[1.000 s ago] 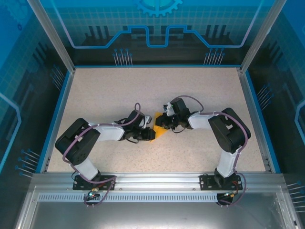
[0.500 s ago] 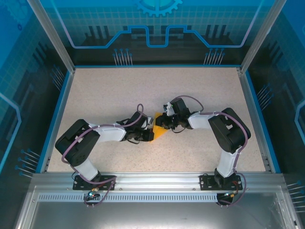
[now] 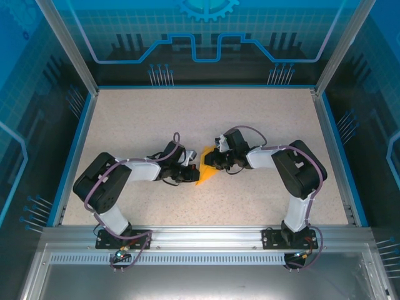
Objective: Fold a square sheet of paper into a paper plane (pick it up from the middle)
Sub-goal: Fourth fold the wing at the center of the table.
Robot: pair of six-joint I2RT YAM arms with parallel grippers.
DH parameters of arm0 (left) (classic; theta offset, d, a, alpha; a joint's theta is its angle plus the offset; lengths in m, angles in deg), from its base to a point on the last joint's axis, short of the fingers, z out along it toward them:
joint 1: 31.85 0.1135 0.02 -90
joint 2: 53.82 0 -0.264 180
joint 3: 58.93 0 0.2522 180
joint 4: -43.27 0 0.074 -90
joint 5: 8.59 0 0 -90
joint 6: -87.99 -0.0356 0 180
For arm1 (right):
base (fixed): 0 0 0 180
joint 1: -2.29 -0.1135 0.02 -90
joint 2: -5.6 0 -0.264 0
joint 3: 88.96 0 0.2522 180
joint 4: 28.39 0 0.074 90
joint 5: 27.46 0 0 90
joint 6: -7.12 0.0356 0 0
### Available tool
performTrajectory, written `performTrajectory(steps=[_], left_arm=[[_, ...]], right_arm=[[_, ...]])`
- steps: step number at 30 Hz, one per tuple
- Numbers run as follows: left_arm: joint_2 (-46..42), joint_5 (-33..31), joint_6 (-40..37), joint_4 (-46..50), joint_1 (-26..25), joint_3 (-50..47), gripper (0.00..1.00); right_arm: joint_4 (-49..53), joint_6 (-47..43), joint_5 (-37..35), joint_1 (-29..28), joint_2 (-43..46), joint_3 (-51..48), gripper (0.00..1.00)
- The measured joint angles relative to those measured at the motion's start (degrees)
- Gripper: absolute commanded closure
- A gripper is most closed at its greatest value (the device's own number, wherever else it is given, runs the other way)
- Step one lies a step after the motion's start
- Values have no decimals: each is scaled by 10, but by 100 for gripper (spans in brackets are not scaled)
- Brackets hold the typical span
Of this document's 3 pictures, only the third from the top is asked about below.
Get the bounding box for yellow paper sheet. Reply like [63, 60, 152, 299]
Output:
[194, 146, 222, 188]

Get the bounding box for grey metal sheet panel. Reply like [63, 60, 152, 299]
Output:
[18, 243, 394, 300]

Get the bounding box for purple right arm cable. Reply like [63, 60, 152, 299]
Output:
[224, 124, 324, 272]

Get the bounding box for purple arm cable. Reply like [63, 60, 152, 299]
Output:
[84, 131, 156, 272]
[224, 124, 324, 272]

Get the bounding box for thin black left gripper cable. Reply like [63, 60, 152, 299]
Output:
[161, 178, 183, 189]

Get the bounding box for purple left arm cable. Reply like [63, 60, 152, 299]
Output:
[84, 131, 156, 272]

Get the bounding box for aluminium mounting rail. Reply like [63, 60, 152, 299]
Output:
[42, 224, 374, 251]

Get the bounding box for slotted grey cable duct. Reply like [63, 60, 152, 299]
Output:
[49, 253, 287, 266]

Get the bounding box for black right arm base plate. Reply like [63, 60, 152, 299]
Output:
[261, 227, 319, 250]

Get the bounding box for blue edged table side rail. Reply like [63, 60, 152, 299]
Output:
[312, 88, 369, 228]
[49, 89, 101, 228]

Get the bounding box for left cable connector with light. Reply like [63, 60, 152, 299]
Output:
[114, 246, 131, 262]

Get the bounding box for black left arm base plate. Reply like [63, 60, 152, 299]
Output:
[95, 229, 153, 250]

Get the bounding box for aluminium frame post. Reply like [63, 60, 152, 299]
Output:
[34, 0, 100, 96]
[313, 0, 378, 96]

